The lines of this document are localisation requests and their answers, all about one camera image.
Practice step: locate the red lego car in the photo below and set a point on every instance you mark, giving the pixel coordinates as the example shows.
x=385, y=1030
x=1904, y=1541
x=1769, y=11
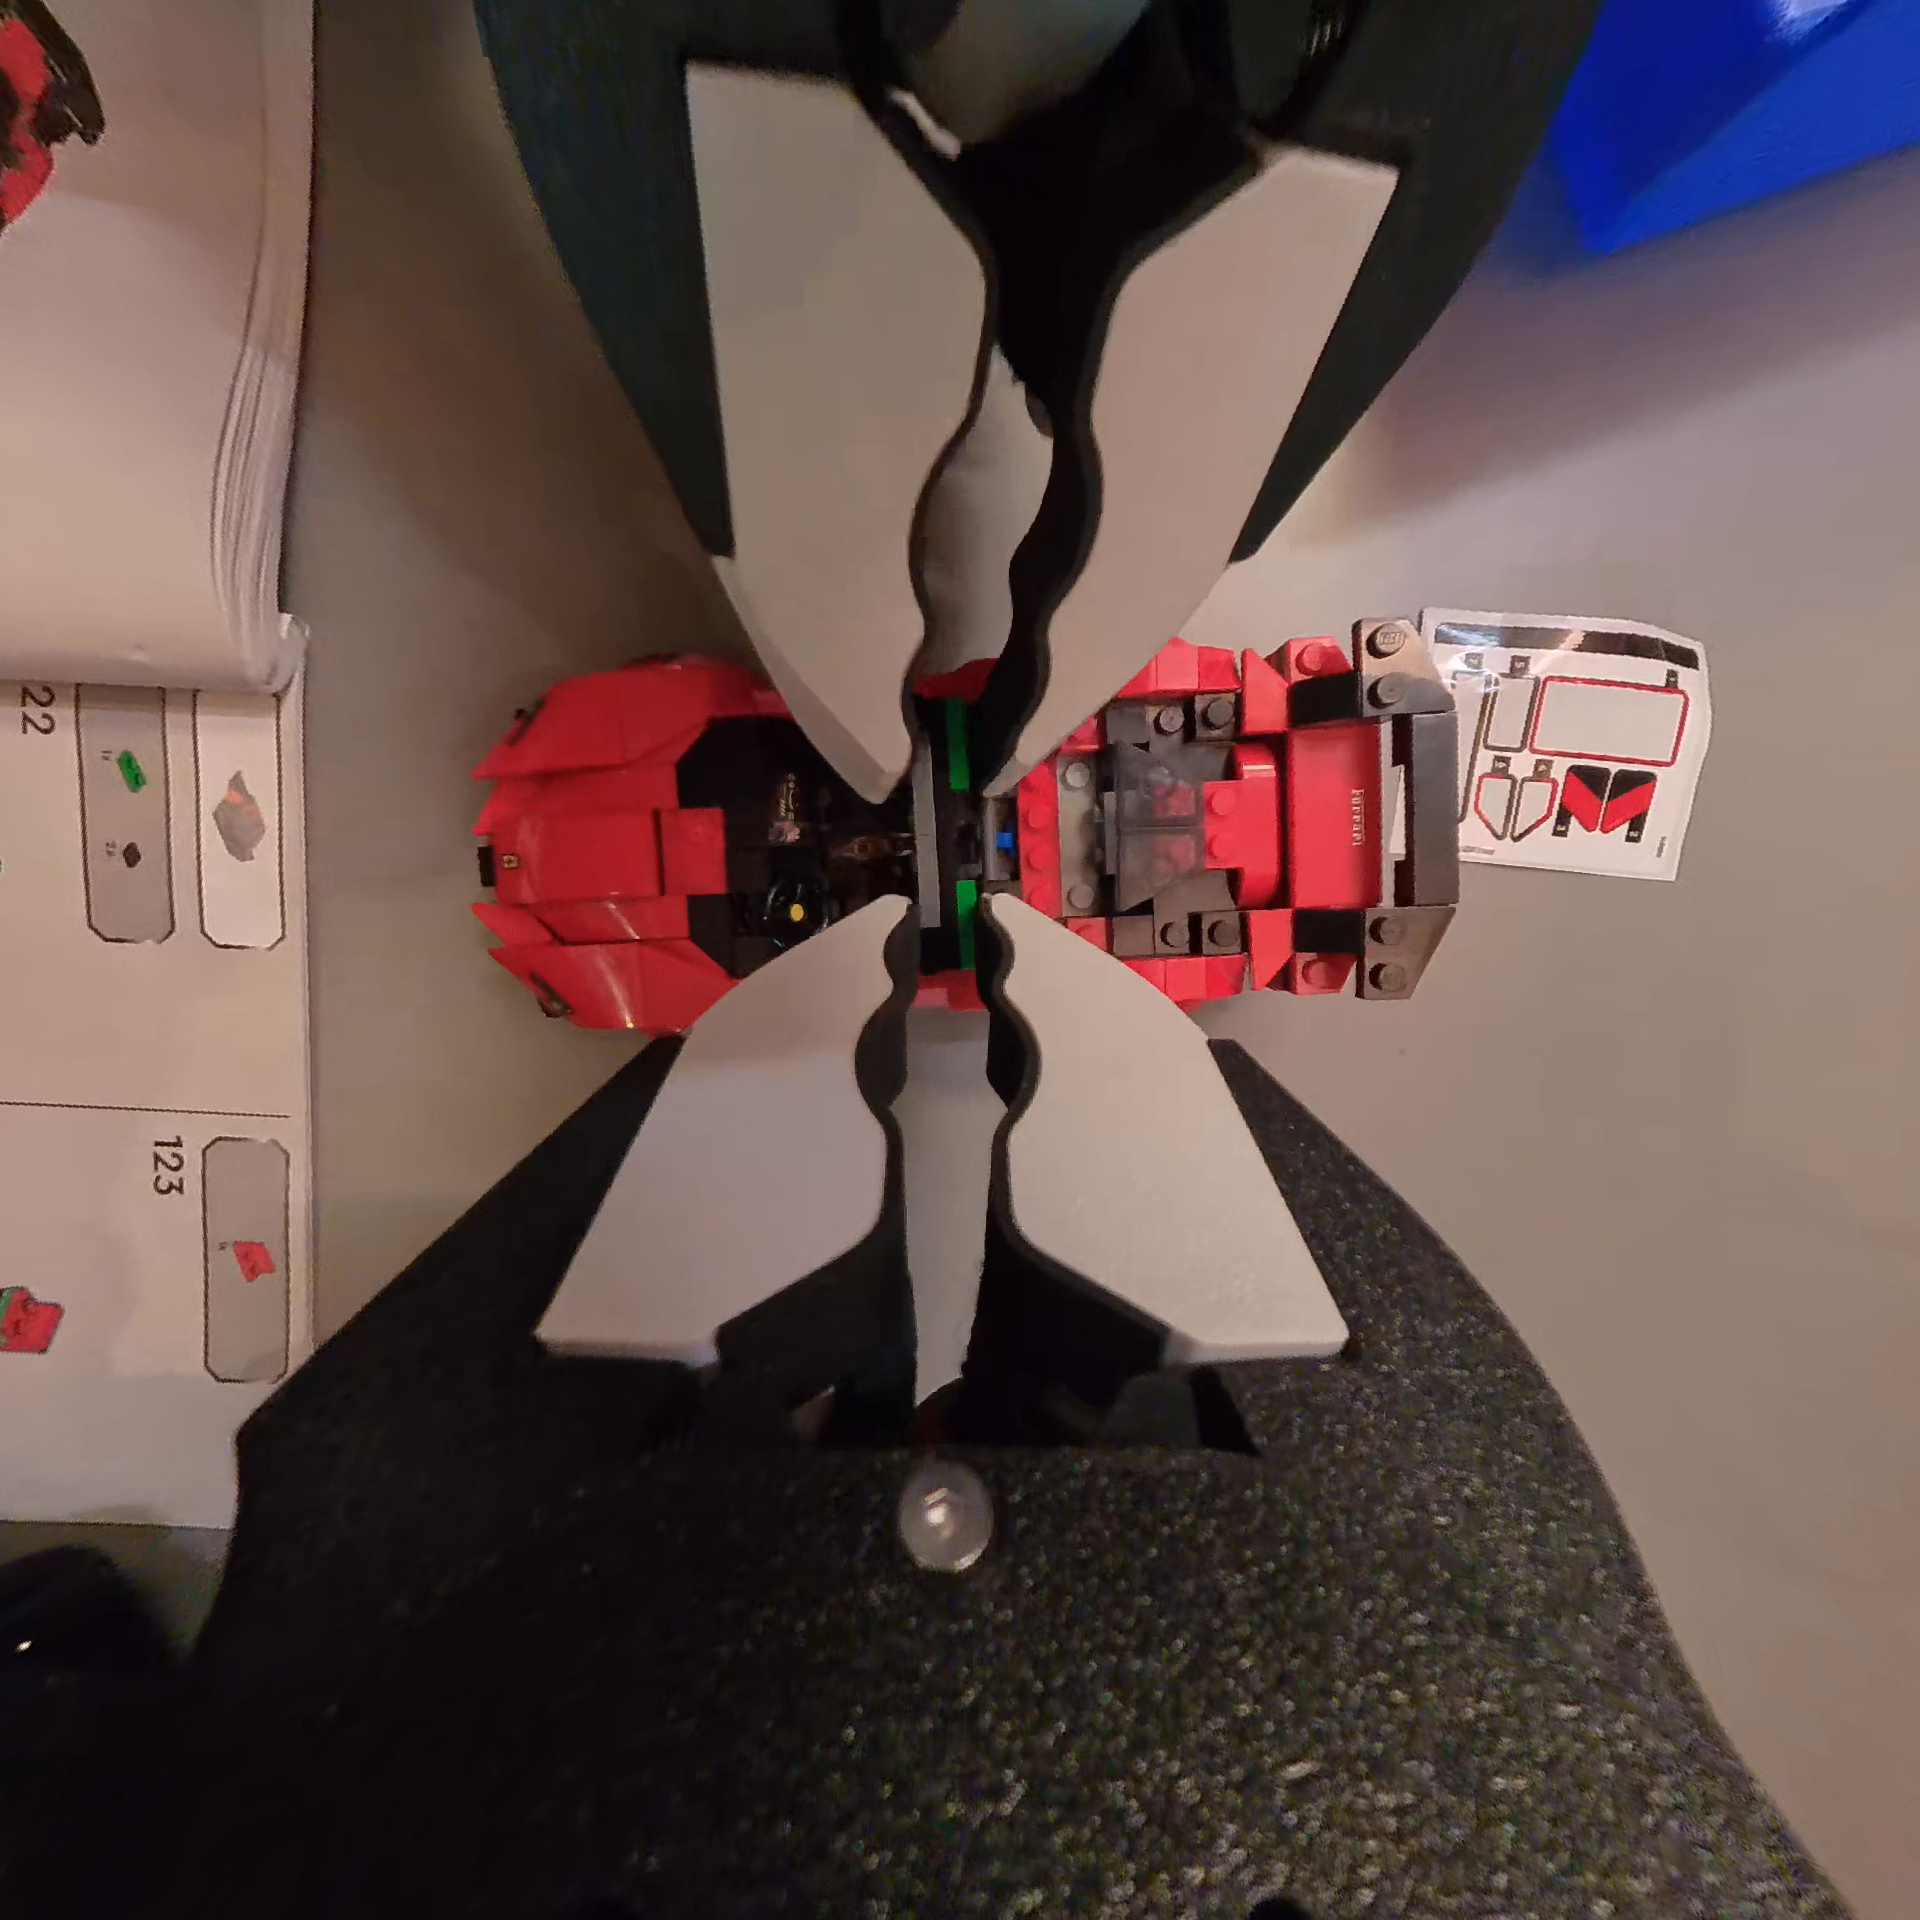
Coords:
x=1320, y=796

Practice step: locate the blue plastic container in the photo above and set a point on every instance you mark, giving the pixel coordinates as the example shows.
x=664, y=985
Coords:
x=1723, y=135

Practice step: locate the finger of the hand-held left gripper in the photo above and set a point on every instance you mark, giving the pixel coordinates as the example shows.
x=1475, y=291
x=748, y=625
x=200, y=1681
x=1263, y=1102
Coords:
x=1231, y=376
x=825, y=376

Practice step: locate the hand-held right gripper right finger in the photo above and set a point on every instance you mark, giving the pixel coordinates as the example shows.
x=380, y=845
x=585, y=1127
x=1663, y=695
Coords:
x=1155, y=1184

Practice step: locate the black rounded object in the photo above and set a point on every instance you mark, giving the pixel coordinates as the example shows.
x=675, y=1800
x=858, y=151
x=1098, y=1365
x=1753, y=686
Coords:
x=76, y=1622

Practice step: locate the lego instruction booklet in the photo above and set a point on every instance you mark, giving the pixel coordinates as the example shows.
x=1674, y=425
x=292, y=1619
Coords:
x=150, y=376

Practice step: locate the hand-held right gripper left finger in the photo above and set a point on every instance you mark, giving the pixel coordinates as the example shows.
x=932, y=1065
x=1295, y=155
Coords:
x=721, y=1155

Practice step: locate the white sticker sheet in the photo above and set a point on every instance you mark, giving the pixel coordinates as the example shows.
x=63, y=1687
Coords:
x=1606, y=721

